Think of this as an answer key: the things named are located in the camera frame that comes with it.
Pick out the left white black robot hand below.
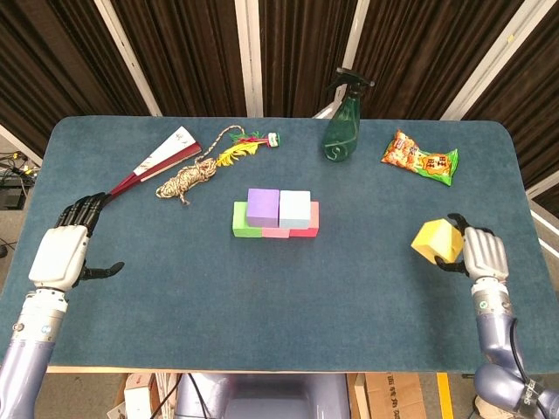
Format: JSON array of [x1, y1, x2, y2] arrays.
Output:
[[28, 191, 126, 292]]

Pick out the black electronics with cables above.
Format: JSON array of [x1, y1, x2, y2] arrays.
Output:
[[0, 151, 38, 211]]

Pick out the white cardboard box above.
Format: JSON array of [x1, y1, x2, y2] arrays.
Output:
[[123, 374, 154, 419]]

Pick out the light blue foam cube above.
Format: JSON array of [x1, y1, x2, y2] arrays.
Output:
[[278, 189, 313, 230]]

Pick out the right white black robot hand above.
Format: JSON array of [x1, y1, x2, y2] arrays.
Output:
[[434, 212, 510, 285]]

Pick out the blue felt table cover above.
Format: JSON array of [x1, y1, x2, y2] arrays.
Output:
[[2, 115, 532, 374]]

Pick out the grey-blue robot torso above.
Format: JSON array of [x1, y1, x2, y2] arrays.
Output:
[[174, 373, 350, 419]]

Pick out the yellow feather shuttlecock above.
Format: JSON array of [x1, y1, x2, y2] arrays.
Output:
[[216, 129, 282, 168]]

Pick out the yellow foam cube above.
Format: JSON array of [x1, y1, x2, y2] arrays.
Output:
[[410, 219, 465, 265]]

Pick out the purple foam cube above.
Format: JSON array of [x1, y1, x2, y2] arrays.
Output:
[[245, 188, 281, 229]]

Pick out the green plastic spray bottle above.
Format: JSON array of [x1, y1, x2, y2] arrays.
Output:
[[321, 67, 376, 163]]

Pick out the red foam cube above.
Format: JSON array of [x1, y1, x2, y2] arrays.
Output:
[[287, 201, 321, 238]]

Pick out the beige braided rope bundle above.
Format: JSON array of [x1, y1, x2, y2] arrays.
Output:
[[155, 124, 245, 207]]

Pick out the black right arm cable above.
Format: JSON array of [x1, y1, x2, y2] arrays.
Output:
[[508, 320, 559, 419]]

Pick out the green foam cube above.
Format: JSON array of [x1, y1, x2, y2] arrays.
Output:
[[231, 201, 265, 239]]

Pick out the white partition frame post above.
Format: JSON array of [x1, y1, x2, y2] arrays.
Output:
[[93, 0, 163, 118], [440, 0, 537, 121], [234, 0, 265, 118], [312, 0, 372, 120]]

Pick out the orange green snack bag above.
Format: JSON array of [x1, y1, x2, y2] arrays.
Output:
[[380, 127, 459, 188]]

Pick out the brown cardboard box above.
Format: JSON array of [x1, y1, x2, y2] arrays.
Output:
[[364, 372, 427, 419]]

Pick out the dark brown curtain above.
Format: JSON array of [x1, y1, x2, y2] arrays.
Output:
[[0, 0, 559, 219]]

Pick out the red and white folding fan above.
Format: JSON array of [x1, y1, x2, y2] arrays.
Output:
[[104, 126, 204, 202]]

